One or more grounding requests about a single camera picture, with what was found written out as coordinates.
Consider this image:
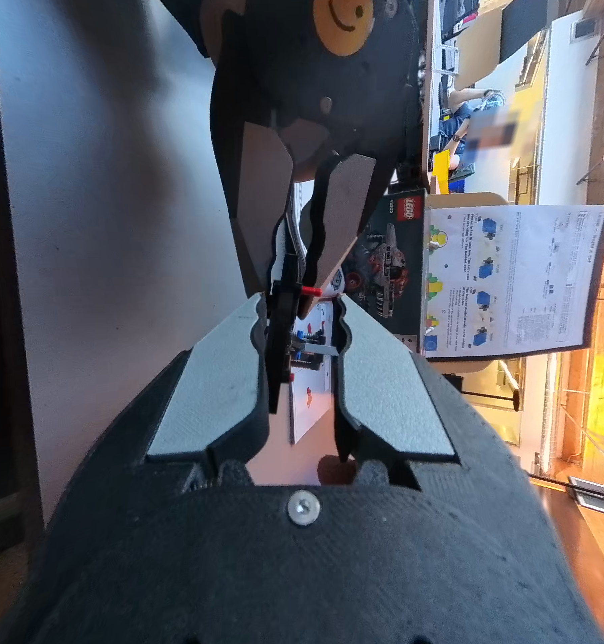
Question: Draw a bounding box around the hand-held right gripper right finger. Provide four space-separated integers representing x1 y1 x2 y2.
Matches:
333 293 457 464

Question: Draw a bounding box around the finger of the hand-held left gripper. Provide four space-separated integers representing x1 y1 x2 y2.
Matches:
299 153 378 308
230 122 295 297

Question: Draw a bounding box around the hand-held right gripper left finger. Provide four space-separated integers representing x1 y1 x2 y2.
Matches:
145 292 272 466

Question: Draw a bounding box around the black lego model assembly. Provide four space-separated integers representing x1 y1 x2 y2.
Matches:
264 253 340 416

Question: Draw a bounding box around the dark lego set box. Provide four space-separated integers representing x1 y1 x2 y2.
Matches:
332 189 429 353

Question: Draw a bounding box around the open instruction booklet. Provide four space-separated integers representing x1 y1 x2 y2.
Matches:
274 181 343 446

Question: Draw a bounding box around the yellow plastic bin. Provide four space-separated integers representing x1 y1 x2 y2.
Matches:
432 151 459 194

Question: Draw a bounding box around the brown sheet backing board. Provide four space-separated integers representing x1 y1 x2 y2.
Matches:
425 191 604 375

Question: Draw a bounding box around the printed instruction sheet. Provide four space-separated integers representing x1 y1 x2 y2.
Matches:
424 204 604 359

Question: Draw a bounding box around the cardboard box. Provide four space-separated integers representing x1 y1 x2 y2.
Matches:
455 0 549 91

